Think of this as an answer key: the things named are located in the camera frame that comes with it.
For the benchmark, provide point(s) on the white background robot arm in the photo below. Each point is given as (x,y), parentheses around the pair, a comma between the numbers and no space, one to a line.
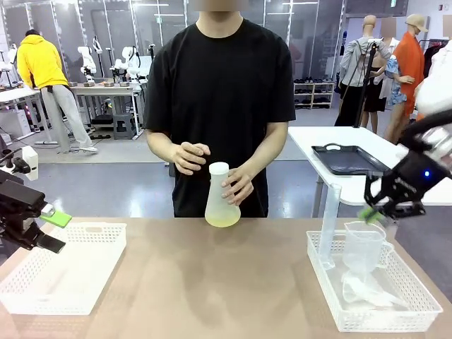
(87,63)
(128,65)

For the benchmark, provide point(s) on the black tripod stand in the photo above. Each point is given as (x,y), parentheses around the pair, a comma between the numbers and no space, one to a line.
(365,81)

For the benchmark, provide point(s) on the clear plastic measuring beaker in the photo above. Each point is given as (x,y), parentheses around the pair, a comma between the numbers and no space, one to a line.
(363,247)

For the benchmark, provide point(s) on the white background work table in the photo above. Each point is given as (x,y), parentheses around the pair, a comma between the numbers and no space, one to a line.
(106,90)

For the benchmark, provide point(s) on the background person grey trousers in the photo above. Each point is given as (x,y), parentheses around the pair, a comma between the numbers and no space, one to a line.
(63,113)

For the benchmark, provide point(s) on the clear plastic graduated cylinder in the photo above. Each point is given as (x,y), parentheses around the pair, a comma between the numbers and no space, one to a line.
(330,222)

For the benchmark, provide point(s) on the mannequin in orange shirt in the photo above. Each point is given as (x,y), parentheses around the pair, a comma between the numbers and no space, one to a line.
(409,70)

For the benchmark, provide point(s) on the person's left forearm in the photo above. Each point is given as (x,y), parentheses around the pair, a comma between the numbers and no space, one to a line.
(268,148)

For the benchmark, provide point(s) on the person's left hand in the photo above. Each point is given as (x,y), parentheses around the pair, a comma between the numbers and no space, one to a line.
(240,185)

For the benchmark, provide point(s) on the white box device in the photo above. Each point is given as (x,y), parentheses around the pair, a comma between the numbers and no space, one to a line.
(31,162)

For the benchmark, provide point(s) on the grey plastic step stool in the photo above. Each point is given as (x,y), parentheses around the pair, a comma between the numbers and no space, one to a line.
(124,126)

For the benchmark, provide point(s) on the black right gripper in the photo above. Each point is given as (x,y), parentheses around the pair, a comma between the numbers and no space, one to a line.
(416,176)

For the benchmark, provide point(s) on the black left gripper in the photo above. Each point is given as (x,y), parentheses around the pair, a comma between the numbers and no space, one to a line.
(17,208)

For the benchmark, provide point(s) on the translucent plastic Erlenmeyer flask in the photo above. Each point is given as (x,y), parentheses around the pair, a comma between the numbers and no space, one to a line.
(220,208)

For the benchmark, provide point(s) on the white perforated plastic basket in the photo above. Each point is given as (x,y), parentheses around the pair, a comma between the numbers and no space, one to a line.
(63,268)
(388,318)

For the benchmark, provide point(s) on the white side table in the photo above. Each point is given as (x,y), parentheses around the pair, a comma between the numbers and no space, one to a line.
(353,187)

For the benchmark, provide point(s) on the clear plastic gloves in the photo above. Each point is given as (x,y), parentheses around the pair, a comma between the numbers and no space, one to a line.
(367,289)

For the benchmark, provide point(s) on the black serving tray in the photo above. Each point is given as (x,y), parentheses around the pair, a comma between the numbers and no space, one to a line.
(347,159)

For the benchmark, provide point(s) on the mannequin in grey shirt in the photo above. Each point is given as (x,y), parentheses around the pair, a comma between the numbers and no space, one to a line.
(360,63)

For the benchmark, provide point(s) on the person's right forearm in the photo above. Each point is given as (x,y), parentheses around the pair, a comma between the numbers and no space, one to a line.
(160,146)

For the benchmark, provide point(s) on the white Franka right arm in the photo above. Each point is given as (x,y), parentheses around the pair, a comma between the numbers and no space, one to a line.
(438,88)

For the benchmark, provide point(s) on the yellow hooded garment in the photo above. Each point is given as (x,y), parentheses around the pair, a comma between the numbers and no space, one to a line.
(40,61)

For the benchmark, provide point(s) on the wooden shoe rack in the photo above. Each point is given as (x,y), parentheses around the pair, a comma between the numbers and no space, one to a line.
(313,95)

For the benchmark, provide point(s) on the person's right hand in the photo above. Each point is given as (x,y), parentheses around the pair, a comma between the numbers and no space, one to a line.
(190,157)

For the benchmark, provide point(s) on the person's black T-shirt torso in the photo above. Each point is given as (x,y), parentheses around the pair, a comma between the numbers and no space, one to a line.
(219,106)

